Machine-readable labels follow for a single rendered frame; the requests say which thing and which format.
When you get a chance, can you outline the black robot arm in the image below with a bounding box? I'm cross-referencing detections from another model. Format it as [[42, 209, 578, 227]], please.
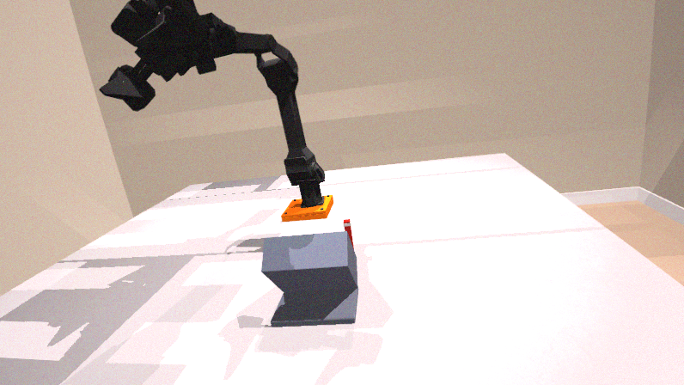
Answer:
[[111, 0, 325, 208]]

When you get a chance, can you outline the dark red square peg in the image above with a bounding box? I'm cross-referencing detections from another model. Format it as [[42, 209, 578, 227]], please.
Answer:
[[343, 219, 353, 246]]

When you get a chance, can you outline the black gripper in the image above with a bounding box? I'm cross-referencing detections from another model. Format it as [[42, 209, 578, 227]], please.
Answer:
[[99, 0, 211, 112]]

